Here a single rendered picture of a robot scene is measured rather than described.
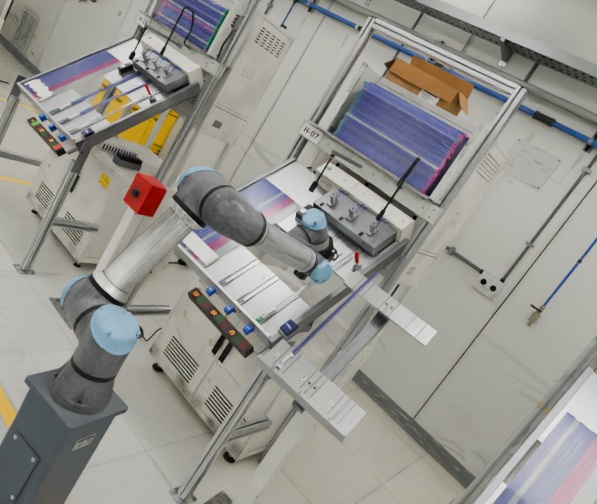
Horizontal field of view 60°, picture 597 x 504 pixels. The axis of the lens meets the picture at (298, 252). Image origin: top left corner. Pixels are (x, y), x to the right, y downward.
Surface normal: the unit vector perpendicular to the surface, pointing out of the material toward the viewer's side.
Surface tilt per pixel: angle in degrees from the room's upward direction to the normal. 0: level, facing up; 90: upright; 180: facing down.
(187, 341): 90
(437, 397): 90
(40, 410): 90
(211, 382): 90
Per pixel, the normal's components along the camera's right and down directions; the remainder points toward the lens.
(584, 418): 0.00, -0.65
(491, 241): -0.54, -0.10
